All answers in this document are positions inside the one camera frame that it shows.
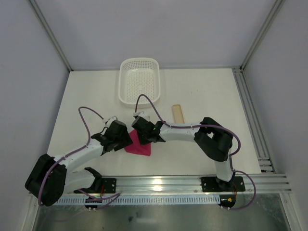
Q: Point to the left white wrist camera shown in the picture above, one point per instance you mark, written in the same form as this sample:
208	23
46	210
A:
110	120

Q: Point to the right black connector box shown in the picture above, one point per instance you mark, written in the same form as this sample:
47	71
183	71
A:
227	201

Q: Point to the aluminium front rail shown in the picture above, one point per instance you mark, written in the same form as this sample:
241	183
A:
261	183

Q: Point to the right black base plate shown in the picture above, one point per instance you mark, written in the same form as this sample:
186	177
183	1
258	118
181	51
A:
213	184

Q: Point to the left aluminium frame post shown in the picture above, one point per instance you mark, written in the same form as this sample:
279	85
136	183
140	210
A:
45	25

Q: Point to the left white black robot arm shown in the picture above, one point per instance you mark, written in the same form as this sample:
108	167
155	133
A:
53	176

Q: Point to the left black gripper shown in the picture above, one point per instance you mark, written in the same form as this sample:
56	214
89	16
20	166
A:
122	140

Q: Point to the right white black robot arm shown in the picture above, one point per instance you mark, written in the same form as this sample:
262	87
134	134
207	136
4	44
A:
213	139

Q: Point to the beige utensil tray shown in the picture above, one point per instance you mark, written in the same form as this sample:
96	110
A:
178	114

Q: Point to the right aluminium frame post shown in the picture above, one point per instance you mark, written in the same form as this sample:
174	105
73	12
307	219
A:
269	19

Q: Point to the left black connector box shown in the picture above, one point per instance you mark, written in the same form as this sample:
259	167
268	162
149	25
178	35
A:
93	203

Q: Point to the right aluminium side rail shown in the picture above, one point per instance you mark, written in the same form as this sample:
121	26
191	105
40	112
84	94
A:
260	144

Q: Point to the white perforated plastic basket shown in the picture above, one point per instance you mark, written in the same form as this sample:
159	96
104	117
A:
139	76

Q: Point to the slotted white cable duct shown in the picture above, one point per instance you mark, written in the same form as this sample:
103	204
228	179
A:
202	199

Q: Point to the black connector box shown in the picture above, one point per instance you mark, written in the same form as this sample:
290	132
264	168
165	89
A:
227	201
93	203

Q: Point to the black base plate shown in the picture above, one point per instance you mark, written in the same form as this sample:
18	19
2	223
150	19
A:
213	184
109	185

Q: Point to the aluminium frame post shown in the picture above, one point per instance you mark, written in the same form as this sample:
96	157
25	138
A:
269	19
45	25

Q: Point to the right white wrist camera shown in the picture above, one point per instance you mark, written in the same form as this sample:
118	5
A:
142	114

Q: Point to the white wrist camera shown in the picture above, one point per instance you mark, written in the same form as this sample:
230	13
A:
142	114
110	120

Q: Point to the magenta paper napkin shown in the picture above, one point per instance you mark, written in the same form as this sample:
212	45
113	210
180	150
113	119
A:
137	147

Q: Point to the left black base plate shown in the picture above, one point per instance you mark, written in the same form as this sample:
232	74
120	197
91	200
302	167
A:
109	185

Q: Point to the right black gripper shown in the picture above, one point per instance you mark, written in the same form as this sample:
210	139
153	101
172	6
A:
142	134

